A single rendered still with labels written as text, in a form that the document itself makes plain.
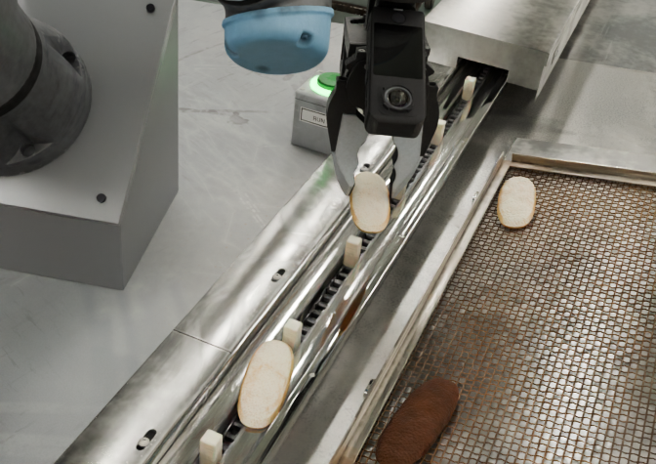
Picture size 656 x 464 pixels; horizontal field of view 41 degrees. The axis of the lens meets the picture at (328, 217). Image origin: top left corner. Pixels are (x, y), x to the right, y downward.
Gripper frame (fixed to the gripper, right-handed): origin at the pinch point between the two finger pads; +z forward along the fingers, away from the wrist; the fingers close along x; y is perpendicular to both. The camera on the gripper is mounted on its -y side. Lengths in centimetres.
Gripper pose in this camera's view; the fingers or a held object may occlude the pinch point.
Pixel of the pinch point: (371, 188)
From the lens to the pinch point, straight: 82.0
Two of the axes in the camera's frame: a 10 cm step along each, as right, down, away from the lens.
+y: -0.5, -5.8, 8.1
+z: -0.9, 8.2, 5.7
